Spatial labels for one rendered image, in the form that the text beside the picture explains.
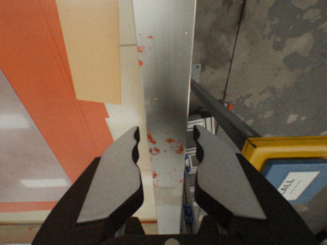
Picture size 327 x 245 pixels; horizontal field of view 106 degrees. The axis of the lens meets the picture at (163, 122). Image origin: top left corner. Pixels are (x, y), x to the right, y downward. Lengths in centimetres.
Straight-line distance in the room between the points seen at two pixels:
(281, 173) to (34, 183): 38
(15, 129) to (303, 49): 159
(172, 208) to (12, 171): 25
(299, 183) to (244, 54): 107
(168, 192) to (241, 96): 123
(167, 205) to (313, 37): 151
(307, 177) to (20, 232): 54
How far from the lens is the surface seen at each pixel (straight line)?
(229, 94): 128
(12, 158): 29
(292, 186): 29
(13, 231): 47
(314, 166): 27
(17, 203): 40
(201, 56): 113
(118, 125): 16
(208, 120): 104
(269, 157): 24
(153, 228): 34
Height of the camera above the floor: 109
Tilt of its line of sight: 61 degrees down
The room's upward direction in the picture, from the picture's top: 180 degrees clockwise
